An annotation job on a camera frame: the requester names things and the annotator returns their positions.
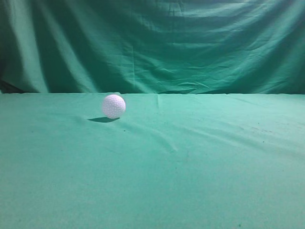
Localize white golf ball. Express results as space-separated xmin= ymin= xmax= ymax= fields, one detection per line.
xmin=102 ymin=94 xmax=126 ymax=119

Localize green table cloth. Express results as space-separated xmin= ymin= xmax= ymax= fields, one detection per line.
xmin=0 ymin=94 xmax=305 ymax=229

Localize green backdrop curtain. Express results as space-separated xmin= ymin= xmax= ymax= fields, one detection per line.
xmin=0 ymin=0 xmax=305 ymax=94

